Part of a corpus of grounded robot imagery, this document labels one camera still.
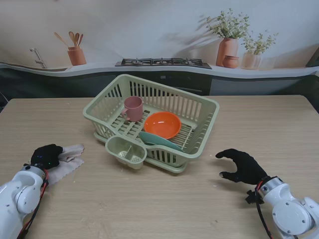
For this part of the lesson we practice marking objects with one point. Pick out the pink plastic cup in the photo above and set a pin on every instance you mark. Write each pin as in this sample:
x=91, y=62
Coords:
x=134, y=109

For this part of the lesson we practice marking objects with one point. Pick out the teal plate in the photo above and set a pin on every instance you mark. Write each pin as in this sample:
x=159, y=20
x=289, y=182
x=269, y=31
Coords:
x=154, y=140

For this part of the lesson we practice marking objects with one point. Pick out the pale green cutlery holder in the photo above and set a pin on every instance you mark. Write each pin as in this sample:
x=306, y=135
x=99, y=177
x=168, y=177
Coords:
x=117, y=147

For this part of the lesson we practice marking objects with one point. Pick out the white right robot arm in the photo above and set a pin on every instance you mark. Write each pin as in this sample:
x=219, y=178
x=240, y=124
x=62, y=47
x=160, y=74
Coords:
x=291, y=211

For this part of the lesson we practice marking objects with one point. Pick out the orange plastic bowl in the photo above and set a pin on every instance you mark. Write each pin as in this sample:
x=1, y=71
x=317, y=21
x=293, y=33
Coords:
x=163, y=124

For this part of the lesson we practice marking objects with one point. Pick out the pale green plastic dish rack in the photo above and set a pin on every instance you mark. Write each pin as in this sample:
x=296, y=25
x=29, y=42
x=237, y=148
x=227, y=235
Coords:
x=154, y=112

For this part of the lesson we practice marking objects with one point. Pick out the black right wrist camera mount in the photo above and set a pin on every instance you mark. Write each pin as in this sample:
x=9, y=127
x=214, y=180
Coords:
x=251, y=197

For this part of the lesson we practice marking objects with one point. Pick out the printed kitchen backdrop banner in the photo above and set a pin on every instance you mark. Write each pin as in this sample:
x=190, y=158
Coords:
x=149, y=25

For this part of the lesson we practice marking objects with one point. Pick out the grey cleaning cloth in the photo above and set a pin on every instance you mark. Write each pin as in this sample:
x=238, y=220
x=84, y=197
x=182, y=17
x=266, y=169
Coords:
x=71, y=155

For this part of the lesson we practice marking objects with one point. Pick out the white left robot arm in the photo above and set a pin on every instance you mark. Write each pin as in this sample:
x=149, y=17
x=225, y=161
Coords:
x=15, y=196

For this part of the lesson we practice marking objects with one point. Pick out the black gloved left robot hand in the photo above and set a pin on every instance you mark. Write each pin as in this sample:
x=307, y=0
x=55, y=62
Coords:
x=46, y=156

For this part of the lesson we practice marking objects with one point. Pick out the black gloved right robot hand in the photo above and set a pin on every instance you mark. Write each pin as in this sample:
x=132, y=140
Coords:
x=245, y=166

